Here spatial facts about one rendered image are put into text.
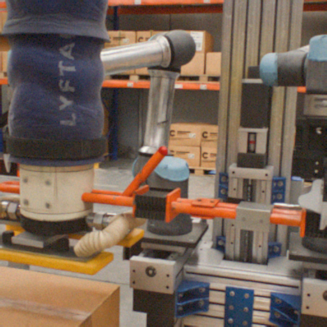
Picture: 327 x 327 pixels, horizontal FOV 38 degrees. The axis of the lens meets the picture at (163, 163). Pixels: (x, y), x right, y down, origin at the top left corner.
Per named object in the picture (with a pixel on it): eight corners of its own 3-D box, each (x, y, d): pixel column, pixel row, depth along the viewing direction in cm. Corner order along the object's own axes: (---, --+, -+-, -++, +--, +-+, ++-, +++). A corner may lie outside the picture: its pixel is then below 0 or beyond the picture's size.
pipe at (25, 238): (-38, 235, 108) (-39, 211, 107) (27, 210, 131) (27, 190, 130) (98, 256, 97) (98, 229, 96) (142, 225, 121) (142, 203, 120)
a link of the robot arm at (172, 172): (161, 205, 147) (162, 162, 145) (144, 196, 159) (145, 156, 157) (195, 202, 152) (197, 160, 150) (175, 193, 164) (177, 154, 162)
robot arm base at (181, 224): (154, 220, 166) (154, 192, 164) (196, 225, 162) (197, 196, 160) (140, 232, 151) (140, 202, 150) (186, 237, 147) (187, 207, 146)
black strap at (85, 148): (-16, 154, 104) (-16, 136, 104) (43, 144, 126) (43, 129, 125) (76, 162, 97) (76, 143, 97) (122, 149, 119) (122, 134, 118)
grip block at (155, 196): (130, 218, 102) (131, 192, 101) (146, 208, 111) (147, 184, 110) (167, 223, 100) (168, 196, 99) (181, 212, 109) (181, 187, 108)
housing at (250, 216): (234, 228, 97) (235, 207, 96) (239, 220, 103) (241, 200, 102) (269, 233, 95) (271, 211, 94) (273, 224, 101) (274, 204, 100)
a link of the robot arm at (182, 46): (212, 62, 148) (60, 92, 129) (195, 63, 158) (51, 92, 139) (207, 23, 146) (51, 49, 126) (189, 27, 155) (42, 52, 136)
